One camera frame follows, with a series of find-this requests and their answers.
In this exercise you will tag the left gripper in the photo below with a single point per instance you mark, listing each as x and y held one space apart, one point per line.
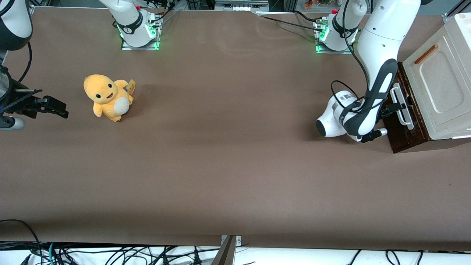
390 109

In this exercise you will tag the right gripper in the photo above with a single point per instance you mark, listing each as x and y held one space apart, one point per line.
16 101

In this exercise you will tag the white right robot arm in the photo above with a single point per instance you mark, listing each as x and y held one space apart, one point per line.
127 14

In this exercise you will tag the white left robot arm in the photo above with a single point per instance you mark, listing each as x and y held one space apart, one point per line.
386 29

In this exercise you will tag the dark wooden cabinet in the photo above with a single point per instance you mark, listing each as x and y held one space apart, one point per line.
423 146

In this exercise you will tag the yellow plush toy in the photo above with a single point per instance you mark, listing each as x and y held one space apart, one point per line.
106 97

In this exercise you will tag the cream plastic cabinet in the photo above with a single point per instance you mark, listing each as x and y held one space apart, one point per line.
441 81

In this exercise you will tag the small orange figurine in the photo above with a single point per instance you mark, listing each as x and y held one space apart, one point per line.
308 4

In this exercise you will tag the brown table mat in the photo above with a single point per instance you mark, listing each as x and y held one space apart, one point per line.
235 147

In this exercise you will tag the grey power strip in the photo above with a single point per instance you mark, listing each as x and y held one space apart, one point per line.
239 5

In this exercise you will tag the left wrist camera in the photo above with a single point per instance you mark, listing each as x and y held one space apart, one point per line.
371 137

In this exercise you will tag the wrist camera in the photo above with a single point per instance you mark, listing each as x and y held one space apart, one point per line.
371 137
11 123

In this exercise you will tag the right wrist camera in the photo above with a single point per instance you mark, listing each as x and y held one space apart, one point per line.
11 123

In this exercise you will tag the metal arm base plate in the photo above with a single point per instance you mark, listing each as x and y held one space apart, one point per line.
335 51
140 48

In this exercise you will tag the aluminium frame profile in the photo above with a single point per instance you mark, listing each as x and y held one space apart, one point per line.
454 9

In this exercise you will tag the grey metal bracket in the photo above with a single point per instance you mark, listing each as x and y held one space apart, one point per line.
238 241

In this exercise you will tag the dark mounting post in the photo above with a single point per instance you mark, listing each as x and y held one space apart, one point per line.
225 254

